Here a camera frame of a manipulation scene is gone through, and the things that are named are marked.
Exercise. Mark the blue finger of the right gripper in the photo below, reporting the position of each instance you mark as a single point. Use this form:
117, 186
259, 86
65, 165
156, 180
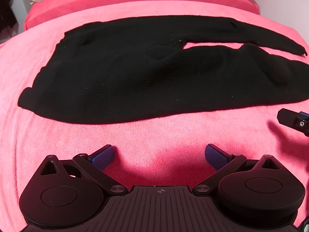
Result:
294, 120

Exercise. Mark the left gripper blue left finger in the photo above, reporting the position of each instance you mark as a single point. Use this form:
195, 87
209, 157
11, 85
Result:
93, 165

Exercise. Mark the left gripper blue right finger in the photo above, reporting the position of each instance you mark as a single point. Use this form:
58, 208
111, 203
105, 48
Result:
225, 164

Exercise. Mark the black knit pants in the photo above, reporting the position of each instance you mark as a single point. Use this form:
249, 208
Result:
147, 67

